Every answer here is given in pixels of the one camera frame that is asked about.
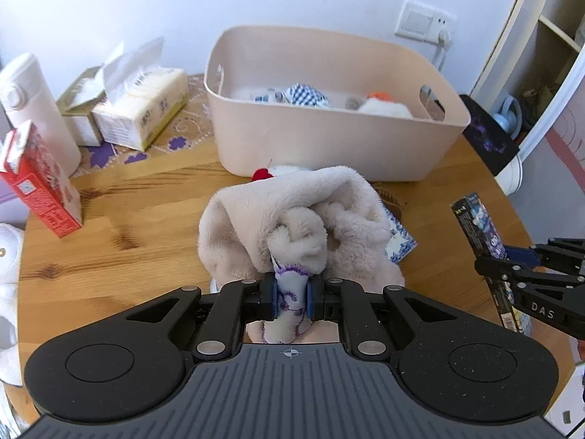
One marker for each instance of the white plush red pom-pom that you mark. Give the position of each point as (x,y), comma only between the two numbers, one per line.
(261,174)

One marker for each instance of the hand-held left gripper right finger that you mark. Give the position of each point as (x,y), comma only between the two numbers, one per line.
(311,299)

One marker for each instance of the blue floral scrunchie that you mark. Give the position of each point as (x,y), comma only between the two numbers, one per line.
(269,97)

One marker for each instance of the black printed box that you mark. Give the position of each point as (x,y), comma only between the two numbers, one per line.
(482,233)

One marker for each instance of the small white green box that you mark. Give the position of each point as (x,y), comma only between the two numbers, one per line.
(82,128)

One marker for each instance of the yellow white tissue pack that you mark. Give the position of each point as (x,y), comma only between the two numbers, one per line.
(137,109)

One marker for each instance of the white plush toy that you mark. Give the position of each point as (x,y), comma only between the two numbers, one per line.
(9,256)

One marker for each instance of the blue white floral tissue packet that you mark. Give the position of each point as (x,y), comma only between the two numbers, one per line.
(402,240)

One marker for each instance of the wooden desktop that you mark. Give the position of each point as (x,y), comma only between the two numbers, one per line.
(137,238)

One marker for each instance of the lavender white fuzzy sock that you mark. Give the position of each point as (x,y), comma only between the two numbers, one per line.
(384,109)

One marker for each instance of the purple floral table mat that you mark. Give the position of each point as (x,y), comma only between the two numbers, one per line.
(183,132)

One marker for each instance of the white thermos bottle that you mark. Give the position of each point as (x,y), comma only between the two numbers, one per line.
(36,109)

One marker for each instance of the white wall switch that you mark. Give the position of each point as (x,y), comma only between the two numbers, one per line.
(413,20)

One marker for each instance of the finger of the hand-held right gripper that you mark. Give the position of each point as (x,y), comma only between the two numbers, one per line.
(544,302)
(562,256)

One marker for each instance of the white round bin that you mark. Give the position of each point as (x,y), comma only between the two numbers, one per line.
(512,176)

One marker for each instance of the orange toy camera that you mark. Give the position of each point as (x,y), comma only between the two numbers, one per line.
(379,95)

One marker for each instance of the blue checkered scrunchie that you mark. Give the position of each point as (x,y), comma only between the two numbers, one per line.
(304,93)

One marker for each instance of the red white carton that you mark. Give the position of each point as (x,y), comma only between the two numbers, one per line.
(41,183)

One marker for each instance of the white wooden cabinet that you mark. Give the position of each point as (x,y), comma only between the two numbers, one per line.
(525,23)

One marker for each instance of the beige plastic storage basket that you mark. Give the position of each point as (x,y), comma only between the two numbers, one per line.
(320,141)

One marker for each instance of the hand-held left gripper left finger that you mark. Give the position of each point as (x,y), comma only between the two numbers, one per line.
(273,299)

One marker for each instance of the light blue plastic jug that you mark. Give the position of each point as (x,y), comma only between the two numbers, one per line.
(502,121)

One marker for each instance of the white wall socket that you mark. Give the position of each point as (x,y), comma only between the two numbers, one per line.
(442,20)

